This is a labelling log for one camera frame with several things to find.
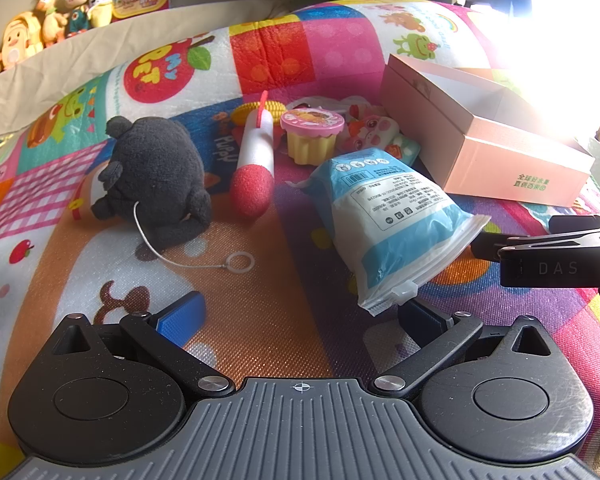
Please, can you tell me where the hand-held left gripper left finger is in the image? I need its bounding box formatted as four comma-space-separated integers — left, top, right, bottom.
55, 291, 236, 398

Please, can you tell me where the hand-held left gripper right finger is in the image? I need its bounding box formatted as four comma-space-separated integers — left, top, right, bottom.
374, 300, 556, 401

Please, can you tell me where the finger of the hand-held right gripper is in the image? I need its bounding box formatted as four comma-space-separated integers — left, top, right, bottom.
471, 230, 600, 263
549, 212, 600, 233

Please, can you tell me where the pink cardboard box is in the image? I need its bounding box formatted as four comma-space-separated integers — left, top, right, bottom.
380, 52, 596, 208

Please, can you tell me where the blue white plastic bag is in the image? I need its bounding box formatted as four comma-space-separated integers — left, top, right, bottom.
285, 156, 491, 317

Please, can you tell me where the grey plush toy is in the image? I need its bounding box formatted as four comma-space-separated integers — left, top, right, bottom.
90, 116, 255, 275

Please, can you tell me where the pink pig soft toy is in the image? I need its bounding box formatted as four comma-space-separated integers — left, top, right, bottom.
337, 102, 421, 163

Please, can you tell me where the red white foam stick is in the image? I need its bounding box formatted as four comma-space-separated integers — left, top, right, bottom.
229, 91, 276, 218

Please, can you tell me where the yellow pudding cup toy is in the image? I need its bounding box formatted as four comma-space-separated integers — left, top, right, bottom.
280, 105, 348, 165

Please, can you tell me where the colourful cartoon play mat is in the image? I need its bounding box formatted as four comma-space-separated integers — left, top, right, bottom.
0, 0, 600, 480

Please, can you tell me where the yellow corn toy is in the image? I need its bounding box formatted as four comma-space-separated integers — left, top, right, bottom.
230, 100, 287, 126

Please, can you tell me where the white banana plush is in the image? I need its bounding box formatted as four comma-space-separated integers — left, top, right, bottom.
87, 0, 115, 28

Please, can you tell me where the yellow duck backpack plush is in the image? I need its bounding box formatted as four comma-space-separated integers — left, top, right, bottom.
0, 12, 43, 71

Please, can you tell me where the yellow goose plush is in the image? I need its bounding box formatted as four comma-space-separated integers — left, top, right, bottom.
35, 0, 68, 48

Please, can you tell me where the baby doll plush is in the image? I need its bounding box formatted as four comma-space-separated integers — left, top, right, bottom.
62, 0, 93, 38

